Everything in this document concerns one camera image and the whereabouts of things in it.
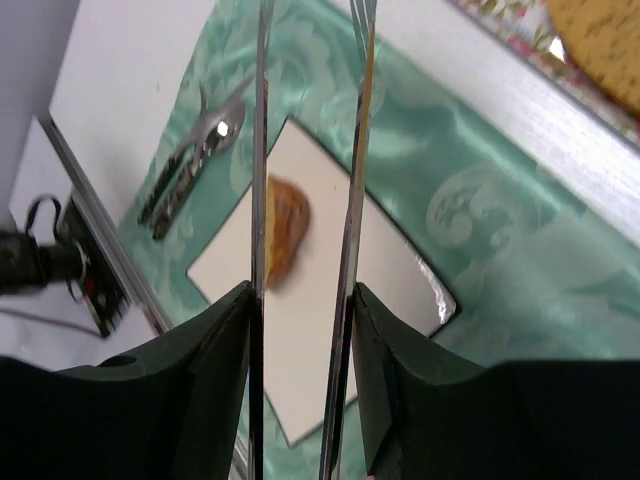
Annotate silver fork patterned handle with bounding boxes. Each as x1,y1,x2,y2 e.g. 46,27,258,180
138,74,254,238

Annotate white square plate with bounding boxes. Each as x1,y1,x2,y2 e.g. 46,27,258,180
185,115,459,447

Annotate metal serving tongs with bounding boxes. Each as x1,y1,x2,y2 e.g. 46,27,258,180
247,1,377,479

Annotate floral rectangular tray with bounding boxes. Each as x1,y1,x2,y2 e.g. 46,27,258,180
453,0,639,147

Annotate large triangular bread loaf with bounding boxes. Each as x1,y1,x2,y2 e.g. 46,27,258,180
546,0,639,114

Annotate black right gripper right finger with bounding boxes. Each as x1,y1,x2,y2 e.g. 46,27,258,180
352,284,639,479

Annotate green satin placemat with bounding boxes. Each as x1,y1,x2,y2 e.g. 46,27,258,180
119,0,640,480

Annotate silver spoon patterned handle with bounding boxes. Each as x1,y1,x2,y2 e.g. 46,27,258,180
148,101,246,241

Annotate herb bread slice front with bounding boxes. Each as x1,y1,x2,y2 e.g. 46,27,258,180
265,174,311,290

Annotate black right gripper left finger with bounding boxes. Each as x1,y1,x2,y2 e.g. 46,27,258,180
1,282,255,479

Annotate aluminium table edge rail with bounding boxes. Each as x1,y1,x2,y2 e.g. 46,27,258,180
40,114,172,335

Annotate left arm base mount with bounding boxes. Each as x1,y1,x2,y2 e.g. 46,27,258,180
1,194,127,339

